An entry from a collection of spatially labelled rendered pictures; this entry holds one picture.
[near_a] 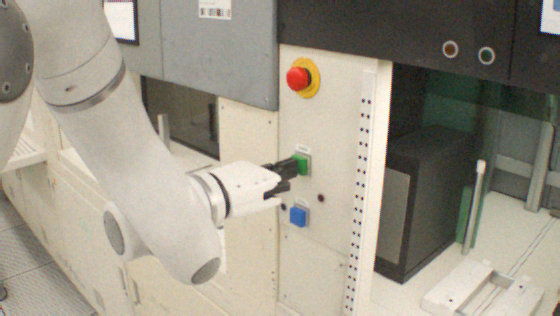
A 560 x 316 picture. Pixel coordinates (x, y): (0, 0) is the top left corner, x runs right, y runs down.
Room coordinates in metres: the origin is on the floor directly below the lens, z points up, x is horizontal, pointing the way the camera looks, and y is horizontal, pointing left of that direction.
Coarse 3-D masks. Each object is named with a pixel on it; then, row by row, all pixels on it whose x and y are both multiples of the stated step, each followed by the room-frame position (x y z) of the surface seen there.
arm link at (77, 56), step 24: (24, 0) 0.33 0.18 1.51; (48, 0) 0.35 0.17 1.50; (72, 0) 0.37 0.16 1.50; (96, 0) 0.41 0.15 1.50; (48, 24) 0.35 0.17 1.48; (72, 24) 0.37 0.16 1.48; (96, 24) 0.40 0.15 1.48; (48, 48) 0.37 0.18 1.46; (72, 48) 0.38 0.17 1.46; (96, 48) 0.40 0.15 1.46; (48, 72) 0.38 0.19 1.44; (72, 72) 0.39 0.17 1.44; (96, 72) 0.40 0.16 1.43; (48, 96) 0.40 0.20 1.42; (72, 96) 0.40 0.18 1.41
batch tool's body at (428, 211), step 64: (320, 0) 0.74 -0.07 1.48; (384, 0) 0.66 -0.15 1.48; (448, 0) 0.59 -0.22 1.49; (512, 0) 0.53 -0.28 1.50; (320, 64) 0.75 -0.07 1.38; (384, 64) 0.68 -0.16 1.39; (448, 64) 0.58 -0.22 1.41; (512, 64) 0.52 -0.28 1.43; (320, 128) 0.74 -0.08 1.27; (384, 128) 0.69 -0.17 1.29; (448, 128) 1.07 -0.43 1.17; (384, 192) 0.92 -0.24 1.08; (448, 192) 0.98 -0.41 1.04; (320, 256) 0.74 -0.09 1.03; (384, 256) 0.90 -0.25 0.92; (448, 256) 0.97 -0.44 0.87; (512, 256) 0.96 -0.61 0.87
